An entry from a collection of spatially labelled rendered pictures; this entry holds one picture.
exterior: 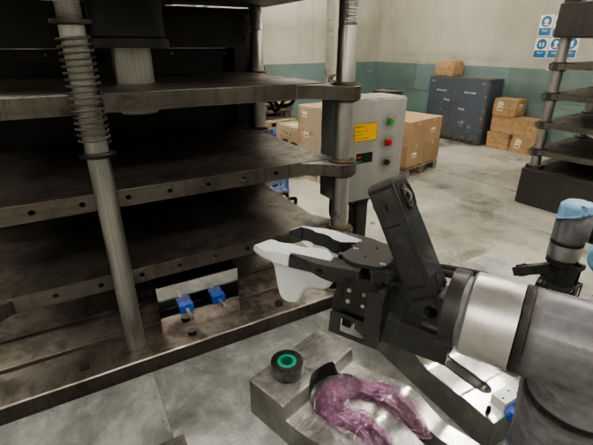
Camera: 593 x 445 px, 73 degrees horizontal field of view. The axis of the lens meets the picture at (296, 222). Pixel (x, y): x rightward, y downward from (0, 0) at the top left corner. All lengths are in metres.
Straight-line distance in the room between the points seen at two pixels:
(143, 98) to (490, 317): 1.03
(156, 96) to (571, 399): 1.09
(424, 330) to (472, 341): 0.05
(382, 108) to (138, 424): 1.29
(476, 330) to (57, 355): 1.31
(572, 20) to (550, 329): 4.66
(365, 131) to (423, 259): 1.24
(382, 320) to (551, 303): 0.14
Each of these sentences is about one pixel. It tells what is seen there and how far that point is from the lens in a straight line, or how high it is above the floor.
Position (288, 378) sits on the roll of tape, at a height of 0.93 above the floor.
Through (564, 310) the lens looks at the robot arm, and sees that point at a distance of 0.37.
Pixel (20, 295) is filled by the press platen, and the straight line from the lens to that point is 1.32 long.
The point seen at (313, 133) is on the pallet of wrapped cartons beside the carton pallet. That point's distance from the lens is 5.34.
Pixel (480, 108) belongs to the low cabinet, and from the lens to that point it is 7.86.
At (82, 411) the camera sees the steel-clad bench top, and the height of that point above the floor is 0.80.
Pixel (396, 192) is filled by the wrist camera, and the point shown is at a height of 1.53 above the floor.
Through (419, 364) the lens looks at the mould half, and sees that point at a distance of 1.17.
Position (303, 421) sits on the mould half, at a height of 0.87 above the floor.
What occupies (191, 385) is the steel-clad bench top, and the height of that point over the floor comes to 0.80.
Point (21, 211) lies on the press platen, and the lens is 1.21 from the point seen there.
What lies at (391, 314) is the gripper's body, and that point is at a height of 1.42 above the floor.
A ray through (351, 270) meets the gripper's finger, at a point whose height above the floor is 1.47.
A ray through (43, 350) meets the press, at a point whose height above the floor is 0.79.
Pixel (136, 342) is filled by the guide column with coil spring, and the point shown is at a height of 0.82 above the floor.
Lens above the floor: 1.65
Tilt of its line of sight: 24 degrees down
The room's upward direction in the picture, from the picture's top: straight up
